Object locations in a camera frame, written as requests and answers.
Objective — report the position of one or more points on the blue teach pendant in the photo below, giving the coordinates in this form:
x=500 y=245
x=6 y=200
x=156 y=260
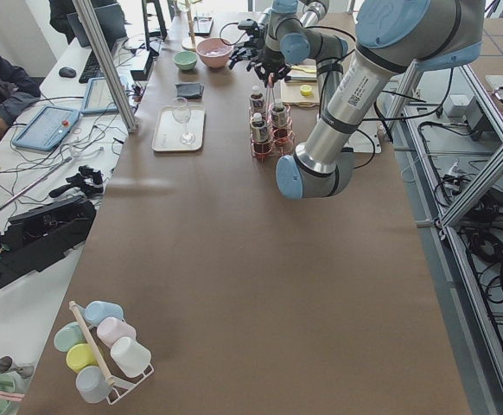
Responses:
x=47 y=128
x=97 y=98

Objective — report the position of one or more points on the steel jigger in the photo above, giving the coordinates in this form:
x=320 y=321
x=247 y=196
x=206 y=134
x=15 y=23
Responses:
x=7 y=365

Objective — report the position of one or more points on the pink cup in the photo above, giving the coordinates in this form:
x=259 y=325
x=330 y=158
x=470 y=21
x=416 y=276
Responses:
x=112 y=329

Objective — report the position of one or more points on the white cup rack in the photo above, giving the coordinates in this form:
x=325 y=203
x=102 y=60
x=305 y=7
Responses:
x=122 y=385

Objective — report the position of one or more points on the wooden mug tree stand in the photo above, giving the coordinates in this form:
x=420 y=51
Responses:
x=189 y=42

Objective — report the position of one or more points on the yellow plastic knife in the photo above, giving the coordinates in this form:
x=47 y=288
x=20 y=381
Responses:
x=305 y=69

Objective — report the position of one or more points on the black computer mouse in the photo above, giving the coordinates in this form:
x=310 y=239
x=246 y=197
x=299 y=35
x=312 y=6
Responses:
x=67 y=72

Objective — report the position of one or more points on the green bowl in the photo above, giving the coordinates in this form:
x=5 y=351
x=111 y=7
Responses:
x=185 y=60

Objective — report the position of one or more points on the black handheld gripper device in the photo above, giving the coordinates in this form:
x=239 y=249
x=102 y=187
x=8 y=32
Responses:
x=88 y=180

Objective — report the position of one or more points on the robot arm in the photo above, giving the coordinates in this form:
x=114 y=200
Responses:
x=280 y=39
x=390 y=35

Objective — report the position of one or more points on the pink bowl with ice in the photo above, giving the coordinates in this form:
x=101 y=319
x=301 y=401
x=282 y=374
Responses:
x=214 y=52

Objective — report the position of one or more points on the yellow cup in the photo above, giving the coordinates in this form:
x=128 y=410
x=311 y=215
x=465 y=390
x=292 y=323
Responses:
x=79 y=357

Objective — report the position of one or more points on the green cup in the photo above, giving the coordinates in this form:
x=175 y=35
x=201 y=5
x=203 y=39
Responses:
x=68 y=336

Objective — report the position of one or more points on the wooden cutting board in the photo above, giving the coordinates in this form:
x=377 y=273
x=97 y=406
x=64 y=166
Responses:
x=290 y=89

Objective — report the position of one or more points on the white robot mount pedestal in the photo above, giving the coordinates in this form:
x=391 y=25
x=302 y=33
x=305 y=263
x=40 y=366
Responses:
x=365 y=140

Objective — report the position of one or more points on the cream rabbit tray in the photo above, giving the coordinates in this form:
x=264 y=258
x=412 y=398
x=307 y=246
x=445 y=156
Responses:
x=167 y=135

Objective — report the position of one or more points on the grey blue cup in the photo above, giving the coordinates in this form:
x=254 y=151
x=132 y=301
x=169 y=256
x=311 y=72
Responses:
x=92 y=386

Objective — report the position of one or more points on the black small tray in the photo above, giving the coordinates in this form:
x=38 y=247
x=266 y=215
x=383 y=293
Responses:
x=203 y=25

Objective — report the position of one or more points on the black keyboard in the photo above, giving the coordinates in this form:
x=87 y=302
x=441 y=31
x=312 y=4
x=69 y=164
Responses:
x=91 y=69

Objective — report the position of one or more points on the clear wine glass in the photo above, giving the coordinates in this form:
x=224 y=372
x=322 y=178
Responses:
x=181 y=113

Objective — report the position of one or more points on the grey folded cloth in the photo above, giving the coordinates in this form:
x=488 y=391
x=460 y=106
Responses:
x=189 y=90

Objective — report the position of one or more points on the white cup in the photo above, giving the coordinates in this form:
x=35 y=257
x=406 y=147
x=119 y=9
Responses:
x=131 y=356

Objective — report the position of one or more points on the black equipment case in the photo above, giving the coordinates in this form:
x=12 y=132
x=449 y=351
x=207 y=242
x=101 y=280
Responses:
x=40 y=237

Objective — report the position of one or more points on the aluminium frame post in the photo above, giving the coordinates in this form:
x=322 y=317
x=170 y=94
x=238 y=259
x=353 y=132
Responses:
x=99 y=46

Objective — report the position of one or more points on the copper wire bottle basket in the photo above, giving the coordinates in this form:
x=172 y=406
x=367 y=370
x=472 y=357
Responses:
x=281 y=141

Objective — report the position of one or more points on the half lemon slice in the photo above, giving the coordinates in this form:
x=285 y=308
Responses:
x=306 y=90

